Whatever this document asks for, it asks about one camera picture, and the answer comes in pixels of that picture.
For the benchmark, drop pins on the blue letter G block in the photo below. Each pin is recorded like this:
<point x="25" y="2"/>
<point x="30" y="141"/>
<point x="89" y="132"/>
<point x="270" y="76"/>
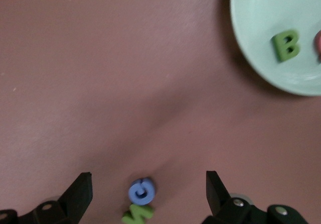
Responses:
<point x="133" y="192"/>

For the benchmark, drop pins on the pink letter Q block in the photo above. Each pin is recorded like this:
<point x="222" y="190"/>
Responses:
<point x="318" y="42"/>

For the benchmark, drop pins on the brown table mat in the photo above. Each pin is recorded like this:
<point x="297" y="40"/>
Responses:
<point x="75" y="58"/>

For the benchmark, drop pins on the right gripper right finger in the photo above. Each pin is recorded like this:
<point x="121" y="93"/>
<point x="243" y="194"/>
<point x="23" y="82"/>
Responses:
<point x="215" y="191"/>

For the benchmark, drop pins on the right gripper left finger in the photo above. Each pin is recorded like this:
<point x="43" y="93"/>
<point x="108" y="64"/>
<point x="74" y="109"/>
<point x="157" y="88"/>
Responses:
<point x="80" y="191"/>

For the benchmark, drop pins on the green capital B block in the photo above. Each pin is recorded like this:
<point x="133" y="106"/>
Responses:
<point x="277" y="45"/>

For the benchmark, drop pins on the light green plate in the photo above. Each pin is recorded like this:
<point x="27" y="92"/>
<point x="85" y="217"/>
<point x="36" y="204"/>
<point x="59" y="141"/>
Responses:
<point x="263" y="13"/>

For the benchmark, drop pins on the green letter N block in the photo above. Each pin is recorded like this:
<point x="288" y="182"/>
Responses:
<point x="136" y="212"/>

